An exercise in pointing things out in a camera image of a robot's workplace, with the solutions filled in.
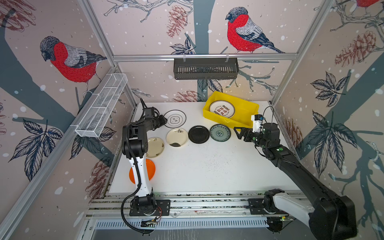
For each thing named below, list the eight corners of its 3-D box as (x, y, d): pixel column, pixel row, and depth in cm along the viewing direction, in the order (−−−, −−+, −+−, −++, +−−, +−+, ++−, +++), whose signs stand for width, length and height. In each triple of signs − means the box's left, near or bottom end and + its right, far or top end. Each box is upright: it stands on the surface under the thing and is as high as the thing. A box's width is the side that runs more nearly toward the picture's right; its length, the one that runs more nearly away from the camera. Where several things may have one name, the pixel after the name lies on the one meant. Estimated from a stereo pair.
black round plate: (188, 143, 100) (187, 142, 98) (188, 126, 109) (188, 125, 107) (209, 143, 99) (209, 142, 98) (208, 126, 108) (208, 125, 107)
